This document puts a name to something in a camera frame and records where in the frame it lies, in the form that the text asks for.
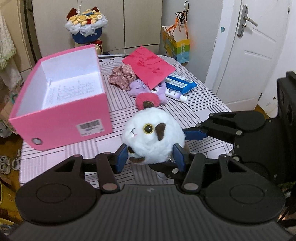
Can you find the patterned slippers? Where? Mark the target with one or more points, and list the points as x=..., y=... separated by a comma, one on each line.
x=6, y=165

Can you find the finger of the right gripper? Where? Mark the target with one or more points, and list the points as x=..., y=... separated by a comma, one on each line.
x=193, y=134

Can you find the colourful paper gift bag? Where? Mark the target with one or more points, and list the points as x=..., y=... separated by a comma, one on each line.
x=176, y=42

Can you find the white door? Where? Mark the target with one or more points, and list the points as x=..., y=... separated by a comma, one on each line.
x=251, y=59

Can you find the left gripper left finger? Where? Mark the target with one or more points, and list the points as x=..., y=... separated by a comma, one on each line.
x=109, y=164

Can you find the white toothpaste tube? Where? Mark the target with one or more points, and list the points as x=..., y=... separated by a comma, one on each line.
x=175, y=95

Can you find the cream green knitted cardigan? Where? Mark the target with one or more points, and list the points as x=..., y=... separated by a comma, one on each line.
x=8, y=49

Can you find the pink fluffy pompom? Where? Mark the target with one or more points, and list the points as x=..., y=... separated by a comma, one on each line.
x=147, y=100

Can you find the snack bouquet blue wrap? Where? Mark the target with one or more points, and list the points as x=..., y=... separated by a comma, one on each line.
x=86, y=27

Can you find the red paper card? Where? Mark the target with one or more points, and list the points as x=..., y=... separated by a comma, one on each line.
x=148, y=67

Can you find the blue wet wipes pack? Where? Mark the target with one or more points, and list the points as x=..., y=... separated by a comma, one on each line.
x=180, y=84

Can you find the purple plush toy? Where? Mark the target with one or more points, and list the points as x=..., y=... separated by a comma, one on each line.
x=137, y=87

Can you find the floral pink scrunchie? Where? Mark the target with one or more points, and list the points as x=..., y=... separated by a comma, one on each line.
x=122, y=76

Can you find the pink storage box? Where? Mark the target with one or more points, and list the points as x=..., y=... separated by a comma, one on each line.
x=63, y=101

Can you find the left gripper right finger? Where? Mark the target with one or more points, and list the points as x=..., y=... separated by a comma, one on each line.
x=191, y=167

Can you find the white plush owl toy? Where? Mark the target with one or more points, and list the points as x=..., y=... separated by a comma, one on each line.
x=150, y=136

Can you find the silver door handle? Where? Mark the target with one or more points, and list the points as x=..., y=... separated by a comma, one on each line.
x=244, y=18

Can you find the beige wardrobe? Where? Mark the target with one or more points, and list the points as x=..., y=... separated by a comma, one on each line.
x=115, y=27

